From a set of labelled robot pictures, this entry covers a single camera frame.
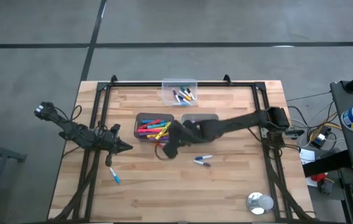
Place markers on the light grey plastic bin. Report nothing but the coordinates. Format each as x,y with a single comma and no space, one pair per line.
207,116

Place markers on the white marker black cap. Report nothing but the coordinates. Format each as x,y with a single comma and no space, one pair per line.
188,90

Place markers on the white marker blue cap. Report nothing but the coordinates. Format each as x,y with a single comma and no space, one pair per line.
207,156

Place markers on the white marker orange cap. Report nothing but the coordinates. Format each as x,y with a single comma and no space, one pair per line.
160,144

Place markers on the orange-yellow highlighter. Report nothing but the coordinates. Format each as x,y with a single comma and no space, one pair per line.
151,136

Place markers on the white paper card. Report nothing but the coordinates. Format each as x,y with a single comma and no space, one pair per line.
306,155

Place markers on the white marker green cap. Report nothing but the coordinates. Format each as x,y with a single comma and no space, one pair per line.
182,88

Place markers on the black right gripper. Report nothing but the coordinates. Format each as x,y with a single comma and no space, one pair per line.
188,133

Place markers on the black bar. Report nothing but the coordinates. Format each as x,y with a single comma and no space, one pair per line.
325,163

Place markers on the black aluminium table frame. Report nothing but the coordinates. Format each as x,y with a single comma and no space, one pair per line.
132,84

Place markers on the blue white power adapter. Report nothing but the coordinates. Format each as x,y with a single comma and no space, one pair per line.
320,138

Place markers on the dark grey translucent bin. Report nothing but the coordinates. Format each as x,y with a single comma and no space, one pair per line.
139,115

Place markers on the small red object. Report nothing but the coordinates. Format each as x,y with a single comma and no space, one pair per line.
318,178

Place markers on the white light bulb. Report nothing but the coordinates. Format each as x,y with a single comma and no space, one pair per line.
266,203

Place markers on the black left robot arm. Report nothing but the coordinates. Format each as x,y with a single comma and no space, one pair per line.
70,132

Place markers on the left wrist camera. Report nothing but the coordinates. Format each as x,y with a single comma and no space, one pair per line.
115,128

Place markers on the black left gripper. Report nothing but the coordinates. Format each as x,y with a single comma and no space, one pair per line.
111,144

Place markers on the lilac highlighter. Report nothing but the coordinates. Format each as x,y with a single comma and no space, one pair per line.
142,135

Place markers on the red highlighter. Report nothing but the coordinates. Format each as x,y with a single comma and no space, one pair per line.
145,125

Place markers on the grey metal stand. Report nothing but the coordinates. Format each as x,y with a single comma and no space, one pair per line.
8,152

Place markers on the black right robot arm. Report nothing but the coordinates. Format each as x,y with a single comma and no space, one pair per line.
241,119

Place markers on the white marker light-blue cap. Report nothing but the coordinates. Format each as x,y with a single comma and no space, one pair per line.
116,179
185,104

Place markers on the dark grey box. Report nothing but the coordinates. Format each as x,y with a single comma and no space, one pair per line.
325,186

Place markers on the yellow Sharpie highlighter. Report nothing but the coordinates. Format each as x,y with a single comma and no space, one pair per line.
163,130

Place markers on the teal highlighter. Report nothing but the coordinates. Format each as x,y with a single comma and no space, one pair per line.
160,125

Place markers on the clear plastic container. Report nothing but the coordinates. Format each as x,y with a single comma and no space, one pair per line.
167,84

